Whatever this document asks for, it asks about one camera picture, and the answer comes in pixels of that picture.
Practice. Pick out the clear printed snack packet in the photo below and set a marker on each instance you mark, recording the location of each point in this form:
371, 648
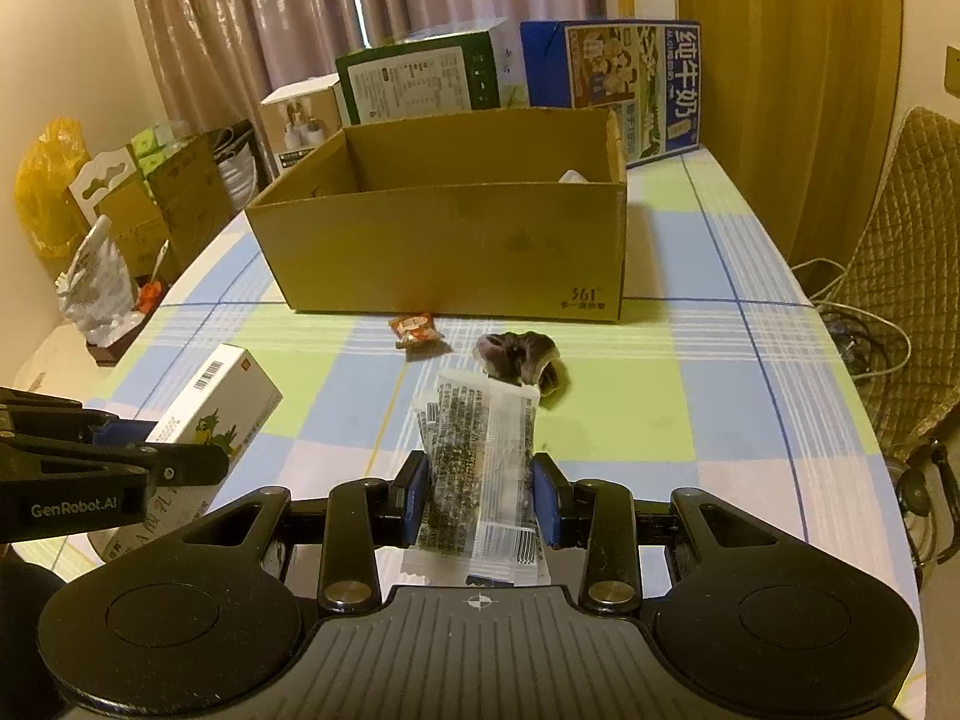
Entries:
478, 526

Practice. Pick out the white crumpled plastic bag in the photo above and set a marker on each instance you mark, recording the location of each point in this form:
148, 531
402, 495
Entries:
96, 293

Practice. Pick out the green milk carton box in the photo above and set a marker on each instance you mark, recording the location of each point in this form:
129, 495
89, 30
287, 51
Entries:
475, 65

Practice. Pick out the stacked cardboard boxes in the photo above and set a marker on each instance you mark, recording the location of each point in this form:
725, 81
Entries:
166, 207

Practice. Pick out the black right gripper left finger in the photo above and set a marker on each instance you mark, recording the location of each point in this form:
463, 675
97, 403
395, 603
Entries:
361, 517

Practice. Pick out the brown cardboard box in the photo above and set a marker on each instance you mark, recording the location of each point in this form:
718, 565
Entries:
456, 214

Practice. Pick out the small red snack packet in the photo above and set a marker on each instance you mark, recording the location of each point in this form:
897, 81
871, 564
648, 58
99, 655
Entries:
414, 331

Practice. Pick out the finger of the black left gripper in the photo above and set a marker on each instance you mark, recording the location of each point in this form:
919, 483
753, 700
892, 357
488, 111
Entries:
48, 464
36, 415

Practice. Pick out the yellow plastic bag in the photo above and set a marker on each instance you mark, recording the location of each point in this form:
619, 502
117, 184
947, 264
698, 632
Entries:
49, 214

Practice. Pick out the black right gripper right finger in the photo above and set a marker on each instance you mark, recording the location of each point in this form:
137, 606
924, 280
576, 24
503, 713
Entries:
599, 517

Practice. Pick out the checked plastic tablecloth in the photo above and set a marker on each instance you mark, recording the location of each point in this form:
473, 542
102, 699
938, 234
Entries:
719, 375

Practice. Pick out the dark furry hair clip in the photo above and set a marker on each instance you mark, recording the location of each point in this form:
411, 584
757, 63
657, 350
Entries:
528, 358

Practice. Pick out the white square night light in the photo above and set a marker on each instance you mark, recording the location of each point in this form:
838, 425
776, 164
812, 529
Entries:
573, 177

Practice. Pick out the blue milk carton box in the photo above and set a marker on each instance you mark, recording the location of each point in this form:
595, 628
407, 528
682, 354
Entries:
647, 71

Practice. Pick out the white product box with photo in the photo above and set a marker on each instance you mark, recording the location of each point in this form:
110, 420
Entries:
300, 116

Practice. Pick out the white ointment carton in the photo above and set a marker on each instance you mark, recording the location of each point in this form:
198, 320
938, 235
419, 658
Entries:
225, 404

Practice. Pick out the beige wall socket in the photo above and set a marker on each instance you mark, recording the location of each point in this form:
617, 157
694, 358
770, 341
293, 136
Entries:
952, 71

